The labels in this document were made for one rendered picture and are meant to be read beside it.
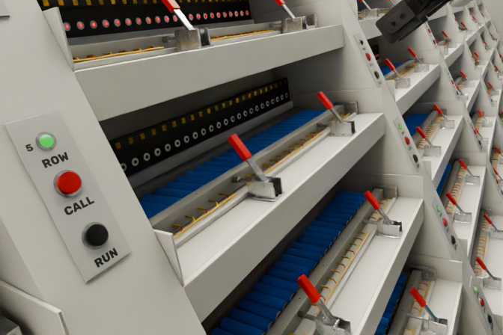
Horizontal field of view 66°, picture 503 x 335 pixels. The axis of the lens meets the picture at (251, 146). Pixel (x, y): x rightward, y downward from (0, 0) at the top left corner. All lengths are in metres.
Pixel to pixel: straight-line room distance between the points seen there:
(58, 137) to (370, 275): 0.49
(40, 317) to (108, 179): 0.10
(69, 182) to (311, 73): 0.66
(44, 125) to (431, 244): 0.80
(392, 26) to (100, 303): 0.39
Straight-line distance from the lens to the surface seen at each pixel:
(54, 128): 0.32
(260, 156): 0.56
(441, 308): 0.90
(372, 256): 0.69
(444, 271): 0.96
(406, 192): 0.89
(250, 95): 0.74
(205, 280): 0.37
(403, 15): 0.47
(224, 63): 0.48
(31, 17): 0.36
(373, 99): 0.84
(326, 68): 0.86
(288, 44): 0.63
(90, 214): 0.31
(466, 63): 2.22
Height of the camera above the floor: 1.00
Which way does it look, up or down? 3 degrees down
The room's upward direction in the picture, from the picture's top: 26 degrees counter-clockwise
